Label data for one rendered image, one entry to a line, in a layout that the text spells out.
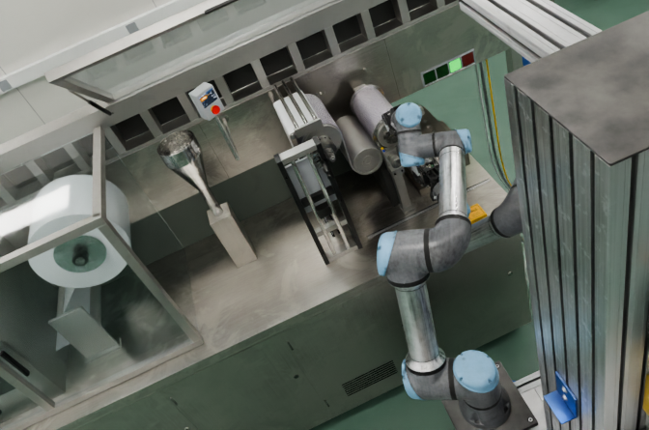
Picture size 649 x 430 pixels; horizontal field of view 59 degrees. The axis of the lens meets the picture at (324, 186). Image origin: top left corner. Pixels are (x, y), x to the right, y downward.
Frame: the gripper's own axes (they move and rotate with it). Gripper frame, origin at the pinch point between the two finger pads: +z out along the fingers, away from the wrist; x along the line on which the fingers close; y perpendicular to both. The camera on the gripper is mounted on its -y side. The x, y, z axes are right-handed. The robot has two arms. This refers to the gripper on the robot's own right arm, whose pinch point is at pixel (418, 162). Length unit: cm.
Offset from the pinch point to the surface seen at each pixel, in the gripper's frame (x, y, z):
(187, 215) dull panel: 94, -4, 36
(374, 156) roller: 14.7, 9.2, 3.6
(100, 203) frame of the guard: 102, 51, -13
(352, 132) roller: 17.9, 14.4, 15.9
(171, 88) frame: 73, 52, 36
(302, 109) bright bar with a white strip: 32.4, 34.6, 13.8
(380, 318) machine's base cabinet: 38, -47, -23
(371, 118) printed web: 10.0, 20.6, 10.6
